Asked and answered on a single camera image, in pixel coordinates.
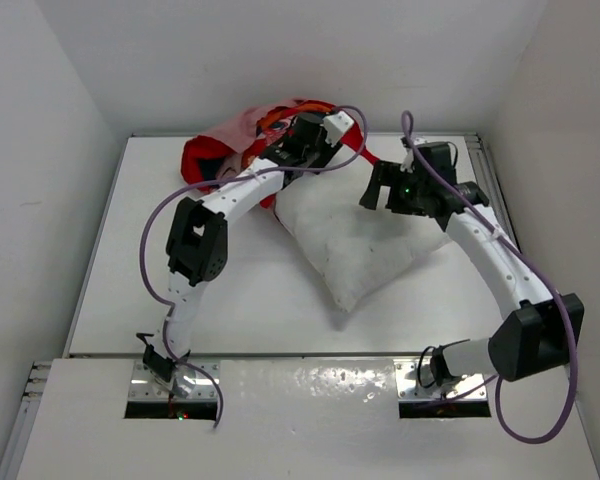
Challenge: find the white pillow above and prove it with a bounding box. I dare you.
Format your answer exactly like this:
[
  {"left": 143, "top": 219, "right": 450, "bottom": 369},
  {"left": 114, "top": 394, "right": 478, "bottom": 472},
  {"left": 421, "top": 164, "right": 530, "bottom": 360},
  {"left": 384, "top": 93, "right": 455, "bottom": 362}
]
[{"left": 274, "top": 171, "right": 450, "bottom": 312}]

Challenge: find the red pink patterned pillowcase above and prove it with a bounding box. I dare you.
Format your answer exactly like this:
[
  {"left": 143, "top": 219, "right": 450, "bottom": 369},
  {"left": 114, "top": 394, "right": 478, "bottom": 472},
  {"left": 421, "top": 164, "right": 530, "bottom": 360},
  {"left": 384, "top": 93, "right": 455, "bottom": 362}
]
[{"left": 179, "top": 97, "right": 381, "bottom": 211}]

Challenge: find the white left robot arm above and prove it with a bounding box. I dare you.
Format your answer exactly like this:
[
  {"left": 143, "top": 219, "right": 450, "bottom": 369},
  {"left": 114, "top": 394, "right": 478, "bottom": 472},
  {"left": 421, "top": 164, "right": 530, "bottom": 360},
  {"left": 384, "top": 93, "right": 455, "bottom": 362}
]
[{"left": 139, "top": 105, "right": 368, "bottom": 384}]

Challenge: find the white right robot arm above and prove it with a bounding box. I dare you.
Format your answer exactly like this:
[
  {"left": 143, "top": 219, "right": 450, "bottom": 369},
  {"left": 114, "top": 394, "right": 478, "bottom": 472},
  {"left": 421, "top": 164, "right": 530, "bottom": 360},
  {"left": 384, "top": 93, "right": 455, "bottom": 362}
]
[{"left": 360, "top": 161, "right": 584, "bottom": 387}]

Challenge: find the white front cover board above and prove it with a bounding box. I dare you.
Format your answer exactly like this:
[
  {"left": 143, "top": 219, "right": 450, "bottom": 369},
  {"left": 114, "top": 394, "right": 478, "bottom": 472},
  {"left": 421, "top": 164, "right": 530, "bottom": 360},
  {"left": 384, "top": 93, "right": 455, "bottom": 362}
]
[{"left": 18, "top": 359, "right": 597, "bottom": 479}]

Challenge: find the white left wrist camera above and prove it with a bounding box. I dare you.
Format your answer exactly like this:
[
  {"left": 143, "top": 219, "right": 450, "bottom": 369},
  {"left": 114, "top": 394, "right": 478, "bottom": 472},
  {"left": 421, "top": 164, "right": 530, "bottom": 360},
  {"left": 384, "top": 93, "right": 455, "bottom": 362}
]
[{"left": 322, "top": 110, "right": 355, "bottom": 146}]

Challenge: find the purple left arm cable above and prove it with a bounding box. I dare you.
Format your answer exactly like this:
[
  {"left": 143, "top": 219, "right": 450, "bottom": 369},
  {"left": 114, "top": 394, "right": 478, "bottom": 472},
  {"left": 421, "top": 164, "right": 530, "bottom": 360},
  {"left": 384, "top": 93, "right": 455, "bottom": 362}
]
[{"left": 139, "top": 104, "right": 372, "bottom": 430}]

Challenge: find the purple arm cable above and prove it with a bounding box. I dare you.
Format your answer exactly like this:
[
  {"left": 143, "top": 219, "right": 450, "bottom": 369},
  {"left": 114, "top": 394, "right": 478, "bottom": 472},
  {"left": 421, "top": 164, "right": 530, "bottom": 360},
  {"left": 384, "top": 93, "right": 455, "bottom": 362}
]
[
  {"left": 400, "top": 110, "right": 579, "bottom": 444},
  {"left": 139, "top": 104, "right": 372, "bottom": 430}
]

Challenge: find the aluminium frame rail right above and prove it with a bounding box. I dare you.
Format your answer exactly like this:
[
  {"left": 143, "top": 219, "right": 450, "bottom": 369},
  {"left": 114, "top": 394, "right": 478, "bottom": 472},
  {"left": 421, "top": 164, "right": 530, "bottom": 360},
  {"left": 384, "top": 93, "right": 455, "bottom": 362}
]
[{"left": 464, "top": 134, "right": 518, "bottom": 247}]

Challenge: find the aluminium frame rail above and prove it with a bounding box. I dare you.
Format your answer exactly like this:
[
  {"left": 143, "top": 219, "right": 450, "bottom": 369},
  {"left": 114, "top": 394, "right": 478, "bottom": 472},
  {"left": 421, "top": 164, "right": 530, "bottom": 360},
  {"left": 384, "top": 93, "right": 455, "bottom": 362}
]
[
  {"left": 464, "top": 134, "right": 518, "bottom": 247},
  {"left": 0, "top": 361, "right": 52, "bottom": 480}
]

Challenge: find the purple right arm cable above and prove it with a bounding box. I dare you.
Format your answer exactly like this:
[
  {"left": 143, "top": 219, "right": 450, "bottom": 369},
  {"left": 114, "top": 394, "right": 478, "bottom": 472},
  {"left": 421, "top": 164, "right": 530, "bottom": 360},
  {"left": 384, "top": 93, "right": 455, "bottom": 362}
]
[{"left": 400, "top": 110, "right": 579, "bottom": 444}]

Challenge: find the aluminium frame rail left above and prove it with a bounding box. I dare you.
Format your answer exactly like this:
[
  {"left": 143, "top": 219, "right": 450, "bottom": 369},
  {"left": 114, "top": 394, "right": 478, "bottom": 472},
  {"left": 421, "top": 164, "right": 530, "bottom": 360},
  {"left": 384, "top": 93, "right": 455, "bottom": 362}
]
[{"left": 0, "top": 361, "right": 52, "bottom": 480}]

